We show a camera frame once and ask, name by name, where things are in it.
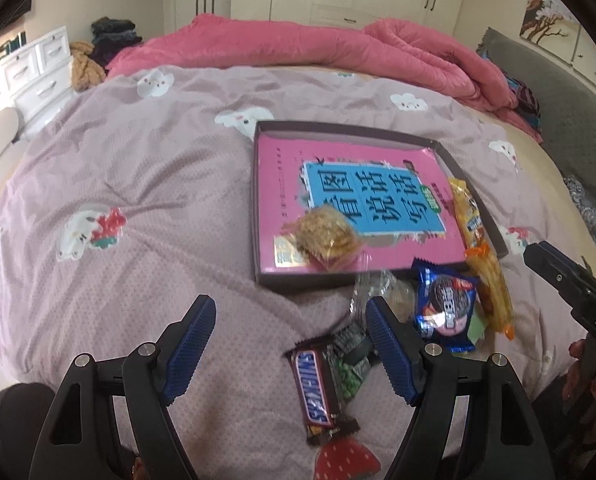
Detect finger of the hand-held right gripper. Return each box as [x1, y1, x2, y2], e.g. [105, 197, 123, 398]
[523, 241, 596, 312]

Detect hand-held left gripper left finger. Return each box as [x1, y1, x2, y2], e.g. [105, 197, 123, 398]
[28, 294, 218, 480]

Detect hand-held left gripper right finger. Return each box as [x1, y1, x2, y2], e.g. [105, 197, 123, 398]
[365, 296, 561, 480]

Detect dark green snack packet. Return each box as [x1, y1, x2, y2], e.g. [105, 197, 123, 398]
[327, 324, 376, 402]

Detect small clear snack packet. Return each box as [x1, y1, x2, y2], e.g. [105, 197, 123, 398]
[350, 269, 418, 322]

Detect orange snack packet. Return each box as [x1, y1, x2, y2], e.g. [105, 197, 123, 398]
[464, 242, 515, 338]

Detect blue cookie packet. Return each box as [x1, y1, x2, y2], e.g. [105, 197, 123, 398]
[411, 257, 480, 354]

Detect brown chocolate bar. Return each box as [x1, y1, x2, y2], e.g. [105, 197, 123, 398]
[284, 344, 363, 447]

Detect light green cake packet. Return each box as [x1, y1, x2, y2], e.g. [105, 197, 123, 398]
[465, 307, 488, 345]

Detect yellow snack packet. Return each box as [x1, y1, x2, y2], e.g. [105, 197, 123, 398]
[449, 179, 490, 251]

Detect clear-wrapped round crispy cake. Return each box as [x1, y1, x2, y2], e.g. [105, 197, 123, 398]
[280, 204, 370, 271]

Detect dark shallow cardboard tray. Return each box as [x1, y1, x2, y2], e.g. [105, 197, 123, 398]
[249, 120, 509, 295]

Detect person's right hand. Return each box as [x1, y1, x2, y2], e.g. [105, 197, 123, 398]
[562, 339, 596, 408]

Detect grey headboard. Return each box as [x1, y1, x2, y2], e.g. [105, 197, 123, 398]
[478, 27, 596, 241]

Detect purple printed bedsheet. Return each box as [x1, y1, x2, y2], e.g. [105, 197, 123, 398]
[0, 62, 596, 480]

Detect striped dark cloth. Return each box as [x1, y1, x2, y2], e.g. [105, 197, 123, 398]
[505, 75, 543, 133]

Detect pink and blue book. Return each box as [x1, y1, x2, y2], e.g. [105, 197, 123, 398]
[256, 132, 466, 273]

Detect person's dark pants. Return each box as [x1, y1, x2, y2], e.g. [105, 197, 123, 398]
[0, 382, 56, 480]

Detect brown knitted cloth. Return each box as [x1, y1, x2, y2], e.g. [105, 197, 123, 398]
[69, 41, 108, 92]

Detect pile of dark clothes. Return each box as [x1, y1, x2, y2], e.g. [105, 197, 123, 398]
[89, 17, 144, 68]

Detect white drawer cabinet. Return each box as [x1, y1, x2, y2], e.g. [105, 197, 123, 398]
[0, 26, 76, 138]

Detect pink quilt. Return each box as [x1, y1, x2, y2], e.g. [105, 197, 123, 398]
[105, 14, 544, 143]

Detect tree wall painting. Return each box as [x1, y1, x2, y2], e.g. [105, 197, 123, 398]
[519, 0, 586, 68]

